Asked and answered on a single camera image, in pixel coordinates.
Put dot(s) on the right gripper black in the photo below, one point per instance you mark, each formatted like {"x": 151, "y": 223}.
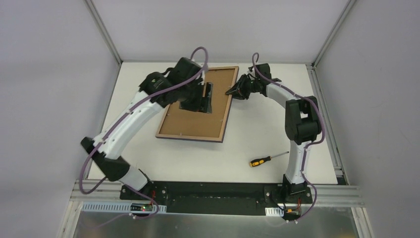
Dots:
{"x": 244, "y": 88}

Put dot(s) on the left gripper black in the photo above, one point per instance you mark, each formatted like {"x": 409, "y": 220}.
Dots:
{"x": 199, "y": 104}

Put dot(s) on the blue wooden photo frame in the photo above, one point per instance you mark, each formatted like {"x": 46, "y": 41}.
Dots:
{"x": 204, "y": 119}

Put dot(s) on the yellow black screwdriver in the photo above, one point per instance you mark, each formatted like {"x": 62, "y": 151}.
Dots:
{"x": 259, "y": 161}

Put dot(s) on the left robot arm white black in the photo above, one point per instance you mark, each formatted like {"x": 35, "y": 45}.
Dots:
{"x": 182, "y": 83}

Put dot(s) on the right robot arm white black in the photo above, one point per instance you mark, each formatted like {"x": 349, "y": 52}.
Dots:
{"x": 302, "y": 126}

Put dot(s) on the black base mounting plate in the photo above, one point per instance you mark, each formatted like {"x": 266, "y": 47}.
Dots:
{"x": 220, "y": 198}

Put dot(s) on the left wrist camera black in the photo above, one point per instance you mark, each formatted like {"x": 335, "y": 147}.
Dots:
{"x": 183, "y": 70}

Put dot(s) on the aluminium front rail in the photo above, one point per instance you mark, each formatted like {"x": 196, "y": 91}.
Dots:
{"x": 327, "y": 195}

